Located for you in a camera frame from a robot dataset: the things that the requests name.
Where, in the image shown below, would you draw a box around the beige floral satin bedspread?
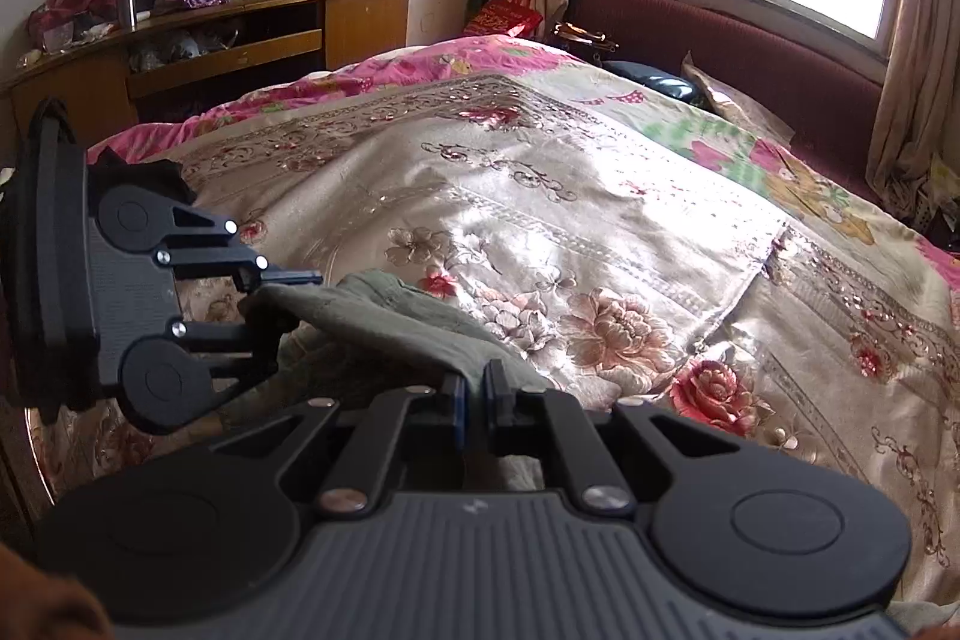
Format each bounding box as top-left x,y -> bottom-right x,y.
30,74 -> 960,618

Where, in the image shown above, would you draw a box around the dark handbag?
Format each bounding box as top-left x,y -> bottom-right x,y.
553,20 -> 620,65

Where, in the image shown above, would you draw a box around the beige satin pillow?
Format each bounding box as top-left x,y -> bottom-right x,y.
681,51 -> 796,142

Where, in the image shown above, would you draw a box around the maroon padded headboard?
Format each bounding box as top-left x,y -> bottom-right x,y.
566,0 -> 886,206

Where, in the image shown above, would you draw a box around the black cloth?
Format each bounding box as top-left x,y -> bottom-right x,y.
90,149 -> 197,210

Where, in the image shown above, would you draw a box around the teal satin pillow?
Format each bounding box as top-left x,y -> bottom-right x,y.
600,59 -> 695,103

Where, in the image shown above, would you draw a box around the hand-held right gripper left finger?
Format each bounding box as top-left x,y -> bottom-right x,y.
212,376 -> 472,512

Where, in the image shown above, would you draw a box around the wooden television cabinet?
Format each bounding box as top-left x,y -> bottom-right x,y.
7,0 -> 417,139

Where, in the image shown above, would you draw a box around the olive green pants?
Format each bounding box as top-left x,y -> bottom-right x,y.
214,269 -> 552,495

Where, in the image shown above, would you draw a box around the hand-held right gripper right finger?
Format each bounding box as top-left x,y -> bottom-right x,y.
482,359 -> 743,515

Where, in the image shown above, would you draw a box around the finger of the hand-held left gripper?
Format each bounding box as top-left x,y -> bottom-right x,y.
169,310 -> 290,420
154,201 -> 325,295

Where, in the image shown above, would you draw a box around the red gift bag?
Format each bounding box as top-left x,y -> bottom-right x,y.
463,0 -> 542,40

